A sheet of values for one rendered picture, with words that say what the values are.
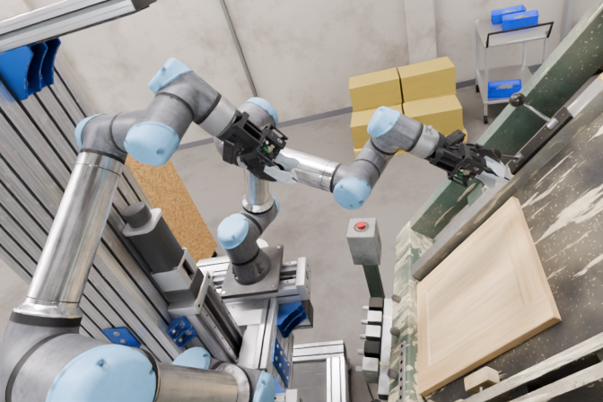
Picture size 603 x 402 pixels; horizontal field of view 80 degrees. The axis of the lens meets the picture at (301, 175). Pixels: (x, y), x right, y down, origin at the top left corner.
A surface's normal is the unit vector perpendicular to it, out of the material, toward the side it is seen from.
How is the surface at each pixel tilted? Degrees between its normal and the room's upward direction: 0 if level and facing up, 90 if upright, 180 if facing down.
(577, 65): 90
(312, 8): 90
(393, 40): 90
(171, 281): 90
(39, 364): 8
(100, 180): 73
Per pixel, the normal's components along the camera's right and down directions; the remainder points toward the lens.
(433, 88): -0.10, 0.57
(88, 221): 0.70, -0.13
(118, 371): 0.83, -0.04
